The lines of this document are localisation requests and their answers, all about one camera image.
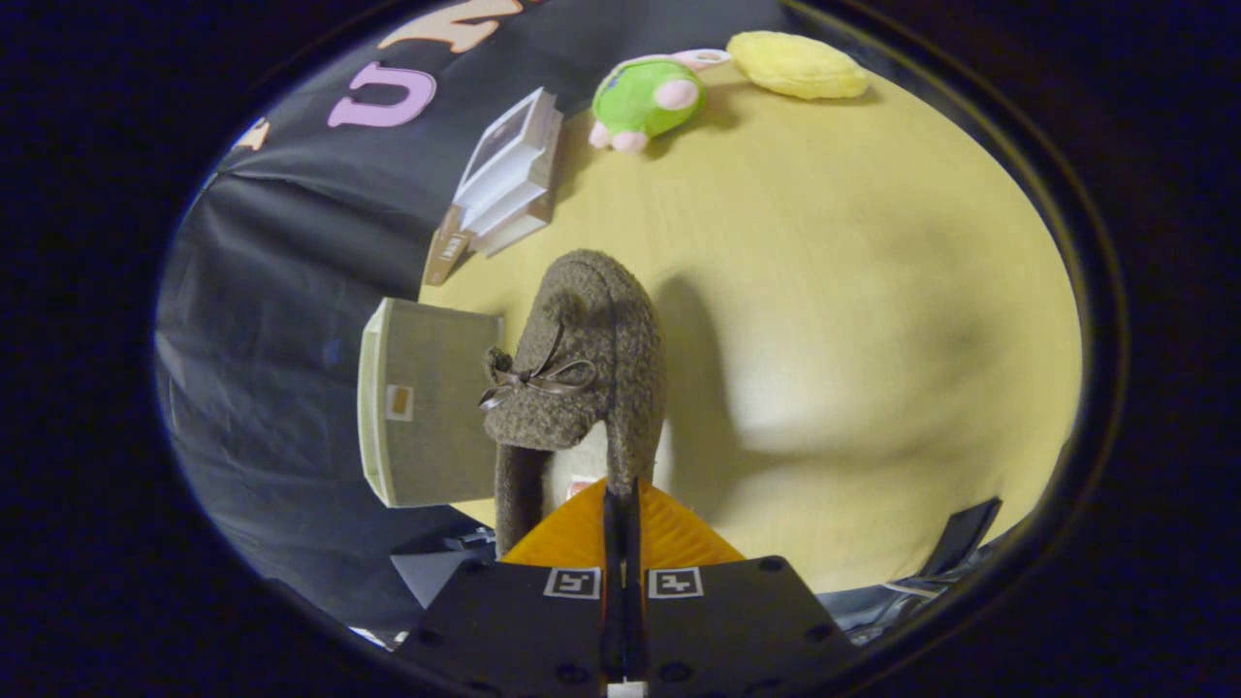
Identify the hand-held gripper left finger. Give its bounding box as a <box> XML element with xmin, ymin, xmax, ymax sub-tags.
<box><xmin>393</xmin><ymin>477</ymin><xmax>624</xmax><ymax>695</ymax></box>

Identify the yellow plush toy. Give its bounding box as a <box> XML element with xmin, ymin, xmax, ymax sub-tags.
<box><xmin>726</xmin><ymin>30</ymin><xmax>872</xmax><ymax>102</ymax></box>

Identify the plain white book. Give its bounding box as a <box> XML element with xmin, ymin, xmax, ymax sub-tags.
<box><xmin>462</xmin><ymin>179</ymin><xmax>559</xmax><ymax>239</ymax></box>

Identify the grey fabric storage box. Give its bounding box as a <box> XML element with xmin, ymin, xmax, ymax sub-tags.
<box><xmin>356</xmin><ymin>297</ymin><xmax>508</xmax><ymax>510</ymax></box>

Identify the white portrait cover book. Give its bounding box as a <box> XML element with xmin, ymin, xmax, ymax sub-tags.
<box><xmin>453</xmin><ymin>86</ymin><xmax>564</xmax><ymax>210</ymax></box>

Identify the black backdrop cloth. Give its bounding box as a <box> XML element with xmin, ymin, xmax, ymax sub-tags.
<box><xmin>153</xmin><ymin>0</ymin><xmax>788</xmax><ymax>643</ymax></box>

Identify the green and pink plush toy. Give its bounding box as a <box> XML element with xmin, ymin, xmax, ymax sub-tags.
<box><xmin>588</xmin><ymin>48</ymin><xmax>731</xmax><ymax>157</ymax></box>

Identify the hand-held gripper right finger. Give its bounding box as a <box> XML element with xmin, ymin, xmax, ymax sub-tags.
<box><xmin>625</xmin><ymin>477</ymin><xmax>861</xmax><ymax>695</ymax></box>

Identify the brown book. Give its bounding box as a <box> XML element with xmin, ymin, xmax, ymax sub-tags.
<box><xmin>423</xmin><ymin>201</ymin><xmax>477</xmax><ymax>288</ymax></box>

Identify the mauve book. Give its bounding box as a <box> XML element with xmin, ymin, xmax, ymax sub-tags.
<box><xmin>471</xmin><ymin>207</ymin><xmax>555</xmax><ymax>259</ymax></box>

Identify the black flat object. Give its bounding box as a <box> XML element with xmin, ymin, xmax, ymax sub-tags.
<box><xmin>914</xmin><ymin>496</ymin><xmax>1004</xmax><ymax>585</ymax></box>

